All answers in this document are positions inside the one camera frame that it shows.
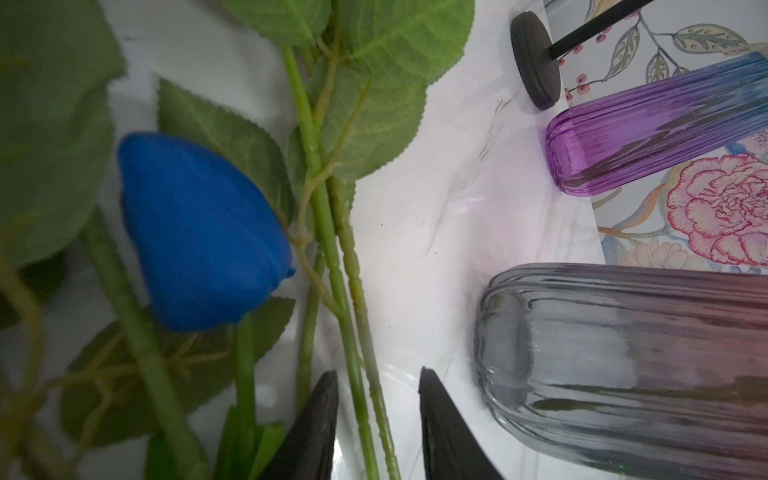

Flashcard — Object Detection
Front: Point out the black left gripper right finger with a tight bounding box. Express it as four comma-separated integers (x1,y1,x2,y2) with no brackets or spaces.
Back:
418,367,503,480

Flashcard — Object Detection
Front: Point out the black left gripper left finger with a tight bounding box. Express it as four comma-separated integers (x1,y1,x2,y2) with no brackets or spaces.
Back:
258,371,339,480

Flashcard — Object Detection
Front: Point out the purple glass vase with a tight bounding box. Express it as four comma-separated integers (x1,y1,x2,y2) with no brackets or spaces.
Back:
545,52,767,197

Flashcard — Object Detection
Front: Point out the artificial flower bunch on table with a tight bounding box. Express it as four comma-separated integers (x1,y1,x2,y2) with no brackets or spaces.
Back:
1,1,475,479

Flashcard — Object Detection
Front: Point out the black microphone stand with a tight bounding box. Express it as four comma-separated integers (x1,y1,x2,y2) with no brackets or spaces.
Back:
510,0,652,111

